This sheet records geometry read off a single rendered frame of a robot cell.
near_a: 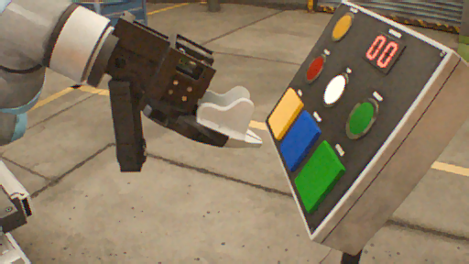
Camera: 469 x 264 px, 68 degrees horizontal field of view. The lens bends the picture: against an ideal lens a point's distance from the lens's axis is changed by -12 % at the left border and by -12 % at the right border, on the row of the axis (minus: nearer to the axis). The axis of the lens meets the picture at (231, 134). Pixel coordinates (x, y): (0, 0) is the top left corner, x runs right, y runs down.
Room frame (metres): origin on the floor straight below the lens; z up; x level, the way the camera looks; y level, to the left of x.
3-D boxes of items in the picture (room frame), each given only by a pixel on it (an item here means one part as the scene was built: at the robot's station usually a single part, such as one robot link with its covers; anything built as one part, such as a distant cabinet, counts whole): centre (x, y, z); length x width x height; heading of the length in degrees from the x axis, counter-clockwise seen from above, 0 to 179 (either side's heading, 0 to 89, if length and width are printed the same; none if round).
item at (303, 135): (0.53, -0.11, 1.01); 0.07 x 0.05 x 0.07; 6
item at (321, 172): (0.43, -0.12, 1.01); 0.07 x 0.05 x 0.07; 6
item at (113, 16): (5.16, 1.79, 0.36); 1.20 x 0.80 x 0.72; 51
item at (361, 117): (0.43, -0.16, 1.09); 0.05 x 0.03 x 0.04; 161
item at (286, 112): (0.62, -0.10, 1.01); 0.07 x 0.05 x 0.07; 6
